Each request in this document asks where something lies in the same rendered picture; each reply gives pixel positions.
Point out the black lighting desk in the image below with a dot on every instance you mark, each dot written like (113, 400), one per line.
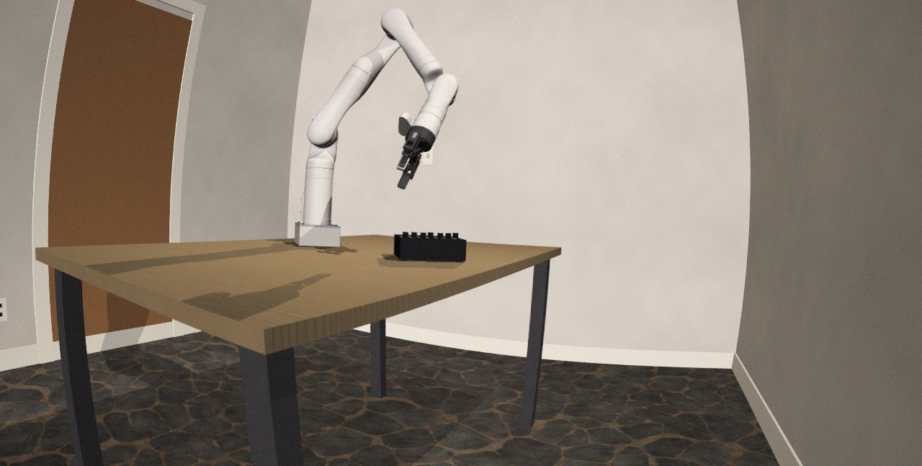
(448, 248)

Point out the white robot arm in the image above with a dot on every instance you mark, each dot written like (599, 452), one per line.
(322, 132)

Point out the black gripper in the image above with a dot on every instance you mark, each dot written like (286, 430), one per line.
(423, 144)

